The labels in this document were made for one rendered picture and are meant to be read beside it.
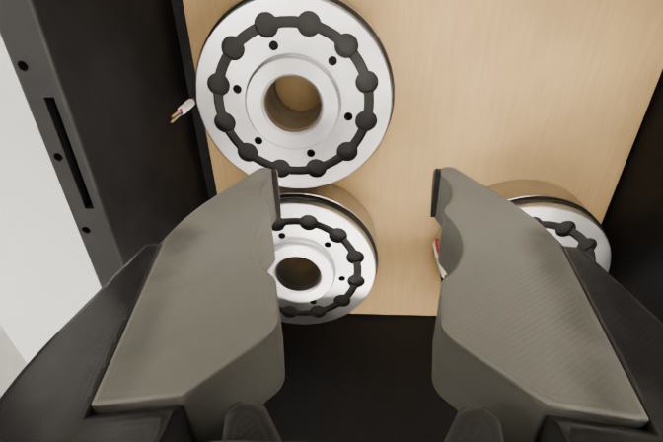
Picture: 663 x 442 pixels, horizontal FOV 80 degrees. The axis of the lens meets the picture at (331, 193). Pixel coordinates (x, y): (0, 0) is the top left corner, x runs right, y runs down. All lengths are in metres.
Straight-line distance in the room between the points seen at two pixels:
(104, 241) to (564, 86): 0.25
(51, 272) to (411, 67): 0.50
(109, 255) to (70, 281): 0.41
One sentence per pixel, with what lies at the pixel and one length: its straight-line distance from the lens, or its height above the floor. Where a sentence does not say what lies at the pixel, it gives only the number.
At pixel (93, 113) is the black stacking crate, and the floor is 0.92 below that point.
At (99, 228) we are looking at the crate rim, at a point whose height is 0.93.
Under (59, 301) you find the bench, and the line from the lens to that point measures 0.64.
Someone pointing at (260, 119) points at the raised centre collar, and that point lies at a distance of 0.21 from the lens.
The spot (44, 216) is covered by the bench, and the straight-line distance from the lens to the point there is 0.55.
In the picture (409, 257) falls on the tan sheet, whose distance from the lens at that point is 0.30.
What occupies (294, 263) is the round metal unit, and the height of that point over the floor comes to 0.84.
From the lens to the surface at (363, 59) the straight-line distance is 0.20.
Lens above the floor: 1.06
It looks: 60 degrees down
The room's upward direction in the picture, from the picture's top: 175 degrees counter-clockwise
